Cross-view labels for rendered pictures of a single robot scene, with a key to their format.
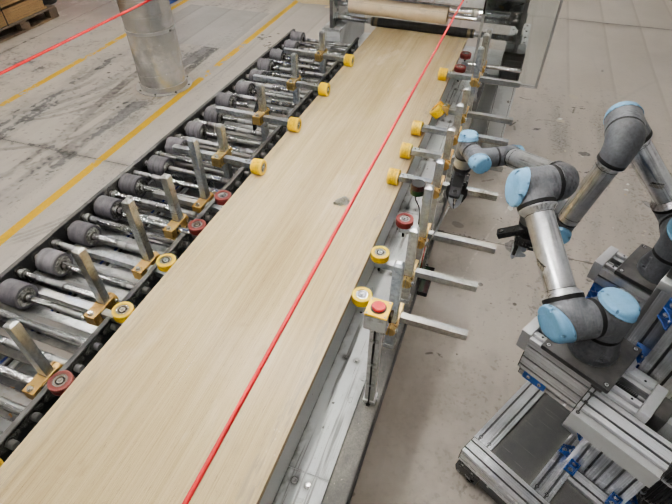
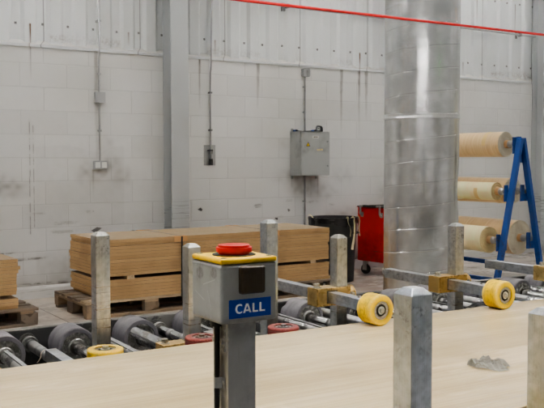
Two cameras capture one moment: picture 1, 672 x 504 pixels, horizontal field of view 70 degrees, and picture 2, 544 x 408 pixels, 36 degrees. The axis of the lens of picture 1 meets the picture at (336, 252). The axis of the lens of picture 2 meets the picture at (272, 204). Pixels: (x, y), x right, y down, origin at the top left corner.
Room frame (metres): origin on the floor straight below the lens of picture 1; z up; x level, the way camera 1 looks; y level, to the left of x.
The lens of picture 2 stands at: (0.21, -0.72, 1.32)
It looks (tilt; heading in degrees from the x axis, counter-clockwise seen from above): 3 degrees down; 38
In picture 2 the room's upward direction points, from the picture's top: straight up
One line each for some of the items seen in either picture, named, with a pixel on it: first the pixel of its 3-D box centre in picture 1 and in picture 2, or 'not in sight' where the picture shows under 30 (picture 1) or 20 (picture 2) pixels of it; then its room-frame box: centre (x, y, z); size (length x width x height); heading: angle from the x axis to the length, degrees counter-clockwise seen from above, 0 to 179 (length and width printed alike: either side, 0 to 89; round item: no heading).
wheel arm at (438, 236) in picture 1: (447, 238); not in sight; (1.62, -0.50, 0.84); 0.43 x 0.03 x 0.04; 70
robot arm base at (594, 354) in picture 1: (597, 337); not in sight; (0.89, -0.81, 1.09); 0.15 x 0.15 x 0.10
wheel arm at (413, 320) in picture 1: (410, 319); not in sight; (1.16, -0.29, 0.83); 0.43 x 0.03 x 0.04; 70
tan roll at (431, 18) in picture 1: (423, 12); not in sight; (4.02, -0.68, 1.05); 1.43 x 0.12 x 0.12; 70
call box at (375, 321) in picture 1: (377, 316); (234, 288); (0.90, -0.12, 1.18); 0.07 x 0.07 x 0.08; 70
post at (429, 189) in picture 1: (422, 229); not in sight; (1.62, -0.39, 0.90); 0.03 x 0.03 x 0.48; 70
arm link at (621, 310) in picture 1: (610, 313); not in sight; (0.89, -0.80, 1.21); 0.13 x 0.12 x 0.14; 101
